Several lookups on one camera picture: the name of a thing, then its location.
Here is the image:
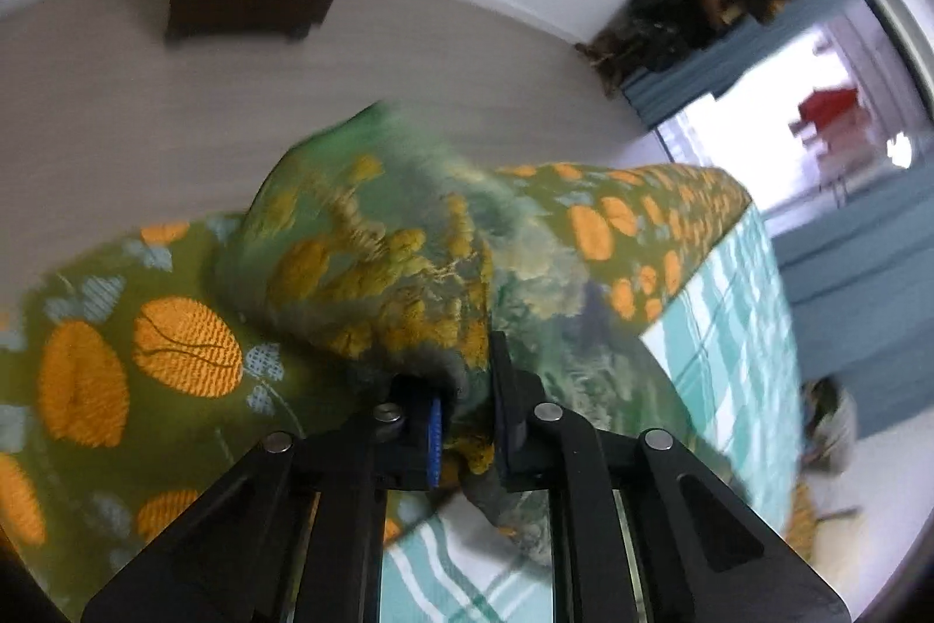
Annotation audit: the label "teal white checked bedsheet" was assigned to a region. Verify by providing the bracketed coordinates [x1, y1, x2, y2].
[380, 208, 801, 621]

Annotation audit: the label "green landscape print jacket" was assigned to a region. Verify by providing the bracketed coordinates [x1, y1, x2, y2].
[215, 105, 747, 563]

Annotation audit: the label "blue grey curtain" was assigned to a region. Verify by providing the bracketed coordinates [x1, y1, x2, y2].
[623, 0, 932, 436]

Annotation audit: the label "pile of clothes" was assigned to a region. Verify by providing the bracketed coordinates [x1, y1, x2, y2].
[801, 376, 858, 476]

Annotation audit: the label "olive orange floral bedcover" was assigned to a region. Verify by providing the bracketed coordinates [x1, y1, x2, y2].
[0, 159, 819, 623]

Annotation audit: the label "dark hanging bags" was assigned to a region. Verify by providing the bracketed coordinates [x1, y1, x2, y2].
[574, 0, 790, 98]

